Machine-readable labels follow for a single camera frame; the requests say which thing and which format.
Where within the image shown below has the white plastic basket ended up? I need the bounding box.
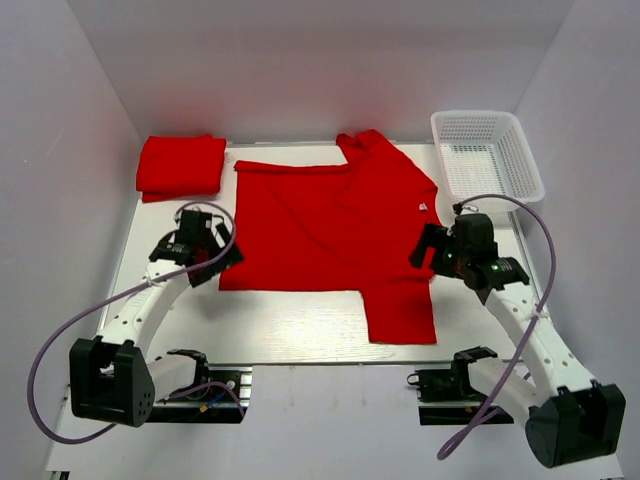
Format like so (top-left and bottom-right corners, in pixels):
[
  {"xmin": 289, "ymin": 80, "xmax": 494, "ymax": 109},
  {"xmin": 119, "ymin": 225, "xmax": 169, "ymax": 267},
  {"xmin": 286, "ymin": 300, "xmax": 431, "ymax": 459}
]
[{"xmin": 431, "ymin": 110, "xmax": 545, "ymax": 214}]

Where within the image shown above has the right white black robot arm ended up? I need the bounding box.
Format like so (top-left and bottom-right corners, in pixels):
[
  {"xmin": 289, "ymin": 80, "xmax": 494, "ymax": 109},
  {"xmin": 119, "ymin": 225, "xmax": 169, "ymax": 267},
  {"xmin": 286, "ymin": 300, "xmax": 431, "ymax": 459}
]
[{"xmin": 407, "ymin": 214, "xmax": 626, "ymax": 468}]

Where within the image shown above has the folded red t shirt stack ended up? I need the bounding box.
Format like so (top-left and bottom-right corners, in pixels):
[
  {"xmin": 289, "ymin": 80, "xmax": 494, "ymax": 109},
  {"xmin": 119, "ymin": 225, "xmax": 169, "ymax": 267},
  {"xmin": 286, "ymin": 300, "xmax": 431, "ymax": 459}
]
[{"xmin": 136, "ymin": 135, "xmax": 227, "ymax": 203}]

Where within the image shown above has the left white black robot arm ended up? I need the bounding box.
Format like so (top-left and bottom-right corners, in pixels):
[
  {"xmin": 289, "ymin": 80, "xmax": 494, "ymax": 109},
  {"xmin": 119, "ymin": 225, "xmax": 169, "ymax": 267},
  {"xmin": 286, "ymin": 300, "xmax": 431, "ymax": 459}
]
[{"xmin": 69, "ymin": 207, "xmax": 244, "ymax": 427}]

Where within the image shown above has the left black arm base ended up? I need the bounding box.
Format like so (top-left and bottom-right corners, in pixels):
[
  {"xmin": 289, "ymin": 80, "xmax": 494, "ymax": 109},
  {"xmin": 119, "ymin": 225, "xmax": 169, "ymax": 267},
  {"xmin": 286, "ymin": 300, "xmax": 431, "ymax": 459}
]
[{"xmin": 148, "ymin": 366, "xmax": 252, "ymax": 425}]

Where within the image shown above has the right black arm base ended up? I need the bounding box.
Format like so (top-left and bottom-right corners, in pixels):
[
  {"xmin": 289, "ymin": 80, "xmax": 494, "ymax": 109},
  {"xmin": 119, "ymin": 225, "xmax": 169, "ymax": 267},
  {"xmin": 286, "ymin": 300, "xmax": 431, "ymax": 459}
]
[{"xmin": 406, "ymin": 360, "xmax": 486, "ymax": 426}]

